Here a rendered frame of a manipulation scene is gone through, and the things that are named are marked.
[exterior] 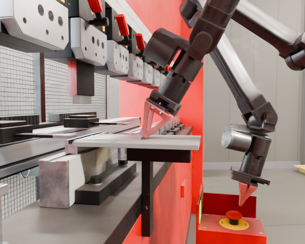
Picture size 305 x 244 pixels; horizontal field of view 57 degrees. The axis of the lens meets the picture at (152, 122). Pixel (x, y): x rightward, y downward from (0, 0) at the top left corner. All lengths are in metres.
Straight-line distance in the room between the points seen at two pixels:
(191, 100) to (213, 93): 2.05
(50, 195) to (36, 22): 0.32
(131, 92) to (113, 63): 2.11
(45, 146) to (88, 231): 0.55
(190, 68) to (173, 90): 0.06
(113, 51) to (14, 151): 0.39
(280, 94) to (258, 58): 0.71
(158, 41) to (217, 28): 0.13
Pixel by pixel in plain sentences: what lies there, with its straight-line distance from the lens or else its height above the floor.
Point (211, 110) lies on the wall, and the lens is 4.80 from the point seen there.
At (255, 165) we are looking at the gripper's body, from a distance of 0.81.
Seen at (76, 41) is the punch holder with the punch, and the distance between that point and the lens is 0.61.
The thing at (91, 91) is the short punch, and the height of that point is 1.11.
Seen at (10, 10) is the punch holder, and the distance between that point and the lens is 0.44.
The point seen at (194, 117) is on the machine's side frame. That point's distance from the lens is 2.79.
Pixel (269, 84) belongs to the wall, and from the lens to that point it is 5.17.
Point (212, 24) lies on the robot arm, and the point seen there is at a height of 1.23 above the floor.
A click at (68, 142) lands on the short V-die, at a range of 0.66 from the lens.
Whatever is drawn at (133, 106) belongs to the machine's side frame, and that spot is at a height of 1.06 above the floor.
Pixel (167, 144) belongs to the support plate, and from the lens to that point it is 0.56.
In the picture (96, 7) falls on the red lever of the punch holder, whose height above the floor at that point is 1.27.
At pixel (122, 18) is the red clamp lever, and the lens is 0.78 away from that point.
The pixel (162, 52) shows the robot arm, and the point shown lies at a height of 1.19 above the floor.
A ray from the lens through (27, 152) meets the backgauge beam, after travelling 0.92.
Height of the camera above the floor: 1.08
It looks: 3 degrees down
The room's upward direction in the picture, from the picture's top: straight up
